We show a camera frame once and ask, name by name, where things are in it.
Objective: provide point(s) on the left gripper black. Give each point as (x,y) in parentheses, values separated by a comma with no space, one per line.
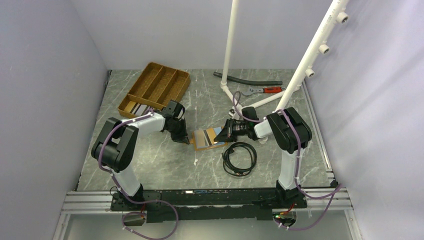
(183,137)

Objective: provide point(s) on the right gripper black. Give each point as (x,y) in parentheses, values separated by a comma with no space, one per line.
(226,134)

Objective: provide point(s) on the orange card holder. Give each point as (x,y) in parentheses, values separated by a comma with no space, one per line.
(218,145)

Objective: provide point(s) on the gold card with black stripe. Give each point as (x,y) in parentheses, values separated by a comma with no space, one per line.
(210,135)

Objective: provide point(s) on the woven brown organizer tray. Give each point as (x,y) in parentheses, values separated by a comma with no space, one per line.
(156,86)

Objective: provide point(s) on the white card stack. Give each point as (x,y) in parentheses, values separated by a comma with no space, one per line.
(135,109)

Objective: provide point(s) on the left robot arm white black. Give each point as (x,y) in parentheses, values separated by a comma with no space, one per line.
(115,145)

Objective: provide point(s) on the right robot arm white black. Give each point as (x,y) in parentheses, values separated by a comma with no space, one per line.
(292,135)

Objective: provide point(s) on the black foam tube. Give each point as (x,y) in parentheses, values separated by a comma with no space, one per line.
(254,82)

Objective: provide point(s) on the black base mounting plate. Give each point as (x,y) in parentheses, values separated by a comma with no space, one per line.
(209,204)

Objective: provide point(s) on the aluminium rail frame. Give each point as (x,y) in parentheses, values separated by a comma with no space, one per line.
(99,203)

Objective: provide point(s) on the white PVC pipe frame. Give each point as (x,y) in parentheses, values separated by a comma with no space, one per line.
(274,34)

